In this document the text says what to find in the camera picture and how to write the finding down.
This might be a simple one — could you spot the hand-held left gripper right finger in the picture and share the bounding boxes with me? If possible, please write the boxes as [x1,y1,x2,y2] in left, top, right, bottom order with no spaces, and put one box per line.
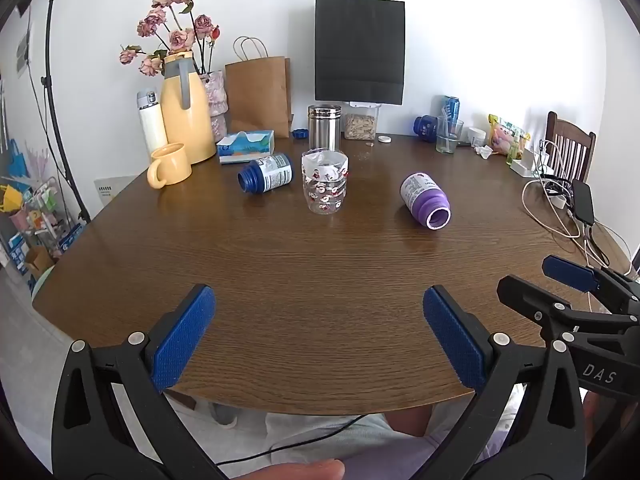
[422,285,588,480]

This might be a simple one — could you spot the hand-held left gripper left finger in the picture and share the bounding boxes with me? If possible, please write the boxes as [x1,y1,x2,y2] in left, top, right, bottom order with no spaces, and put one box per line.
[51,283,231,480]

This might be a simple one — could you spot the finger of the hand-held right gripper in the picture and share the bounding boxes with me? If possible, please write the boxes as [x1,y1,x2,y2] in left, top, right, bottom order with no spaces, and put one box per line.
[542,254,640,314]
[496,274,640,342]

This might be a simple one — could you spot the clear printed cup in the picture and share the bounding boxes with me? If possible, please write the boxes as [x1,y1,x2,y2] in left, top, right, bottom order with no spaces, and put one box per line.
[301,148,350,215]

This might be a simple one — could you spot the black phone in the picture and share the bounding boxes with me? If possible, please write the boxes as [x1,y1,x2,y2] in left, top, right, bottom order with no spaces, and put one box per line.
[571,179,596,226]

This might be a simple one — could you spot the grey slipper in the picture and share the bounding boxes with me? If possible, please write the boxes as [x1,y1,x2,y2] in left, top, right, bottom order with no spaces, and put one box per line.
[210,402,239,426]

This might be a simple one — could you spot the person's leg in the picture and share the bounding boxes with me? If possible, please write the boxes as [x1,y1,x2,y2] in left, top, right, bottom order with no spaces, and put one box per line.
[387,402,433,436]

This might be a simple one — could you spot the white power strip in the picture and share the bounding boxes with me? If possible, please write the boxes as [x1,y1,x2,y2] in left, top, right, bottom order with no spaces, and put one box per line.
[510,147,551,178]

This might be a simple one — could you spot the wooden chair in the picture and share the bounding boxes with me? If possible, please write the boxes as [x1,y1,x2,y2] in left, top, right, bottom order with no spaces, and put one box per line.
[542,111,597,183]

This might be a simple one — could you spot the purple bottle white label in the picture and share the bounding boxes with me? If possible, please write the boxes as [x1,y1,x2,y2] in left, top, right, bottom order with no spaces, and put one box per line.
[400,172,451,231]

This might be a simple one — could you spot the colourful snack packet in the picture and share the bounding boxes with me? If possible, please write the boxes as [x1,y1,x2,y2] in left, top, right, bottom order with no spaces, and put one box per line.
[488,114,531,156]

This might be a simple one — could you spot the person's white shorts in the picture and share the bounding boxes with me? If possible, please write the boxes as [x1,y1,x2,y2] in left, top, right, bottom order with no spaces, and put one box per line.
[165,395,526,480]

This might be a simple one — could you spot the cardboard box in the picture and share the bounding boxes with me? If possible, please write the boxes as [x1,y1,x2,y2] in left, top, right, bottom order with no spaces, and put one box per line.
[24,246,55,281]

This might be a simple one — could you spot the white printed box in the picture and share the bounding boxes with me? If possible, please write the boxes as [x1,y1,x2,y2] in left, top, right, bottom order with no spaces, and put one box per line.
[93,175,138,208]

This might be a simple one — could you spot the yellow mug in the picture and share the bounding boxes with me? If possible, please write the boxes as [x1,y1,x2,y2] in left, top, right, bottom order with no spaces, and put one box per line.
[146,143,193,190]

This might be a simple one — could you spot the clear drinking glass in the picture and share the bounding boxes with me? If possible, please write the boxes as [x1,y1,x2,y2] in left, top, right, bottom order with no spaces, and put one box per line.
[435,116,465,155]

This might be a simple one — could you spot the blue bottle white label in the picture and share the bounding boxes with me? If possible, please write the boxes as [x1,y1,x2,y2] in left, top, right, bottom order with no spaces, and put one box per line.
[237,153,295,194]

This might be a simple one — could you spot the rack of colourful goods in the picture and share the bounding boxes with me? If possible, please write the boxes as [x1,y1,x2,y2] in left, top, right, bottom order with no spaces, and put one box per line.
[0,137,86,281]

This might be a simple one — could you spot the blue jar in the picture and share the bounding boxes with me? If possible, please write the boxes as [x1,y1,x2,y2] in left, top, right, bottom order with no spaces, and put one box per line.
[413,115,441,139]

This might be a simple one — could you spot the blue tissue box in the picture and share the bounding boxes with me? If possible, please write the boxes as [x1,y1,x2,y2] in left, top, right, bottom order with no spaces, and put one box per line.
[216,130,276,165]

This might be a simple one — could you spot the white thermos bottle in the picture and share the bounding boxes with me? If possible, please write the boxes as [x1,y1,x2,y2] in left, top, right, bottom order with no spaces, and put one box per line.
[137,87,169,157]

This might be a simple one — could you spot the yellow thermos jug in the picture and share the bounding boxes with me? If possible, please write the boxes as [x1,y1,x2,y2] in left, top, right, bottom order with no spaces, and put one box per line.
[160,51,217,165]

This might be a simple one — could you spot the clear container of oats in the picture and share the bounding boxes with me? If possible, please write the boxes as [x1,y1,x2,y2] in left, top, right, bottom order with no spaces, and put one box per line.
[343,101,379,141]

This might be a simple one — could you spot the pink vase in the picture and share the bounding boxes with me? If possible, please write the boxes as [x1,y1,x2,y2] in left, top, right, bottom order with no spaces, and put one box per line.
[199,70,230,143]

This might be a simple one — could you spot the steel canister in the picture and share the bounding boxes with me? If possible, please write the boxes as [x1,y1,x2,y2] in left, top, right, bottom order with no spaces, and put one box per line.
[307,105,342,153]

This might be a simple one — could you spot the brown paper bag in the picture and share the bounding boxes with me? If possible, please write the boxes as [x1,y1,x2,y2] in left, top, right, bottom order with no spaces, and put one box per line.
[225,36,293,139]

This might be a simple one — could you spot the black light stand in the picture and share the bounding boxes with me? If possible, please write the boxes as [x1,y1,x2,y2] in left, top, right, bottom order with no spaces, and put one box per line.
[27,0,92,224]

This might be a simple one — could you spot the dried pink rose bouquet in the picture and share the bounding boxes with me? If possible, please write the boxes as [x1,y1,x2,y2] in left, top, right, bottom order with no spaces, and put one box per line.
[119,0,221,78]

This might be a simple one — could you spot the black paper bag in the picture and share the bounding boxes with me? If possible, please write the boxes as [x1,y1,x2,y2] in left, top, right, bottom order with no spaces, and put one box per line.
[314,0,406,107]

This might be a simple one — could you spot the white cable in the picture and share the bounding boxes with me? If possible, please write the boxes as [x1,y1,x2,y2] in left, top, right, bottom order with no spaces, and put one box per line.
[522,179,587,239]

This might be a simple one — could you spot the thin black cable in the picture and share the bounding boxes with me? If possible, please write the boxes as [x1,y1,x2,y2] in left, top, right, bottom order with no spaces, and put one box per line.
[215,412,368,466]

